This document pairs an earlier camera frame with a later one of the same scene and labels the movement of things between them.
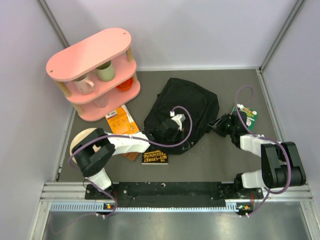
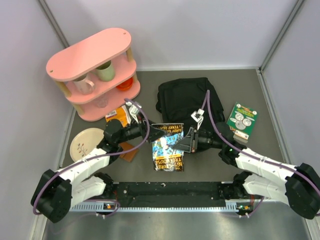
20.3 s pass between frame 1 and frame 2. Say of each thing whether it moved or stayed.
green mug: stayed
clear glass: stayed
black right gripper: moved
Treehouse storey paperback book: moved
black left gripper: moved
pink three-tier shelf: stayed
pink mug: stayed
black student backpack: moved
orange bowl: stayed
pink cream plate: stayed
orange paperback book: stayed
